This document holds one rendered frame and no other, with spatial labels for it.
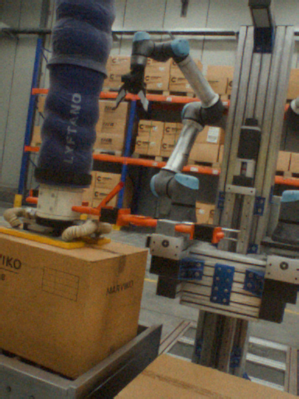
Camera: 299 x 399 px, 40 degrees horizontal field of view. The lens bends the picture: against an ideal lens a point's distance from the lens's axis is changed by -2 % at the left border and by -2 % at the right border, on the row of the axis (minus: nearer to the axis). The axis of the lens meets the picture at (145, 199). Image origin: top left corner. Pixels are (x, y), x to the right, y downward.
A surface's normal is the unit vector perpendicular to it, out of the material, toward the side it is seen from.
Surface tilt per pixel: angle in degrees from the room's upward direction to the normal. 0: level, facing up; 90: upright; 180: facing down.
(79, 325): 90
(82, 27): 74
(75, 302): 90
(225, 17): 90
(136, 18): 90
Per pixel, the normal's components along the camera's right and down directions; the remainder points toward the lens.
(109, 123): -0.35, 0.00
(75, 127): 0.46, -0.23
